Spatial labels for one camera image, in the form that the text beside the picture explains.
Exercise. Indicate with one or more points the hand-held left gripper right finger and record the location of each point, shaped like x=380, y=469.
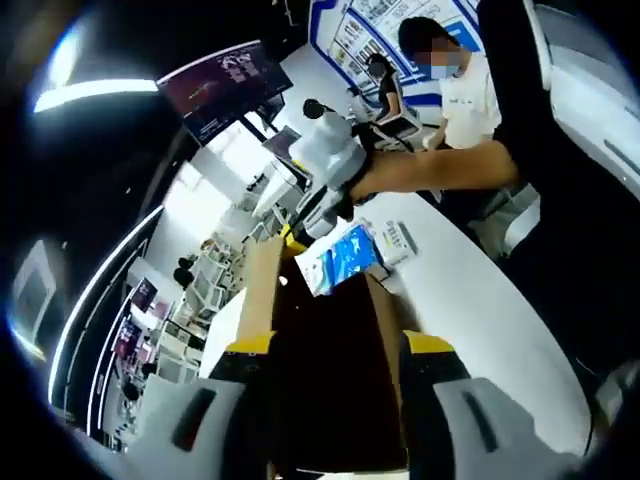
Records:
x=445, y=440

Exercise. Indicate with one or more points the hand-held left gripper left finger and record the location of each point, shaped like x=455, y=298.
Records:
x=150, y=420

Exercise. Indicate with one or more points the row of purple posters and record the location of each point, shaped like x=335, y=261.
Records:
x=145, y=295

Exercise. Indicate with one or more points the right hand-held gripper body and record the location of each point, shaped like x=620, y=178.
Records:
x=330, y=150

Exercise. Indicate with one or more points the white ceiling air vent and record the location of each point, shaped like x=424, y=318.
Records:
x=32, y=295

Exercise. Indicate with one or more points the brown cardboard shoe box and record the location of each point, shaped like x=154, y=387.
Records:
x=260, y=290

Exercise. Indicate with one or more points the person's black clothing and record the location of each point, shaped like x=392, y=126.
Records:
x=565, y=260

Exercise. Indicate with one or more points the white mesh office chair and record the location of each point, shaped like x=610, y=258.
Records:
x=400, y=127

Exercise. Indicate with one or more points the white moulded device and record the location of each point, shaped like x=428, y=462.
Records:
x=585, y=100

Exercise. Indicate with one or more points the bright ceiling light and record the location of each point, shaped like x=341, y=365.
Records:
x=90, y=95

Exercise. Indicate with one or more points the white printed carton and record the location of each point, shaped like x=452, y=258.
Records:
x=397, y=240

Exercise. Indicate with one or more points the light blue wipes soft item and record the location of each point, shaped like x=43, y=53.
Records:
x=350, y=255

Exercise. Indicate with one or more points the blue white wall posters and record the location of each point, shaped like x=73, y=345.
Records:
x=360, y=30

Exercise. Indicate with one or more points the dark purple display screen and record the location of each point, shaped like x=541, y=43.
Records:
x=225, y=90

